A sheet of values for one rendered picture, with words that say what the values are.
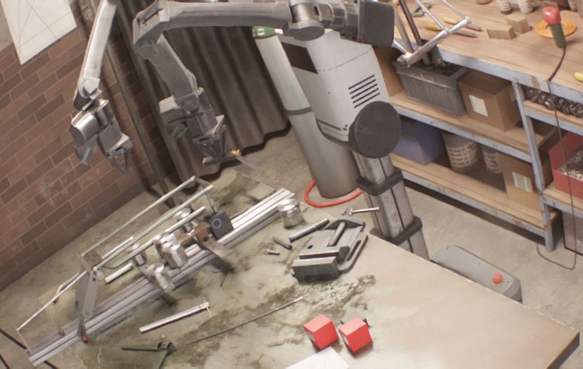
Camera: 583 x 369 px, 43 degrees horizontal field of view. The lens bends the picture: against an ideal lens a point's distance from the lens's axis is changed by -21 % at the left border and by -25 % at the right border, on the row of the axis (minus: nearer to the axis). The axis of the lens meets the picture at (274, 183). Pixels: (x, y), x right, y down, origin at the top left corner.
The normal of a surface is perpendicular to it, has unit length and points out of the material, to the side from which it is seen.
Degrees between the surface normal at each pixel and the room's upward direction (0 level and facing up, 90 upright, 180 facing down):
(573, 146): 90
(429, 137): 90
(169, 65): 133
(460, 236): 0
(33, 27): 90
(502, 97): 91
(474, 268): 0
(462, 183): 0
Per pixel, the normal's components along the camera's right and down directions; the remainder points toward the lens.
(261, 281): -0.36, -0.83
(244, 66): -0.25, 0.53
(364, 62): 0.44, 0.25
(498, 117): -0.84, 0.48
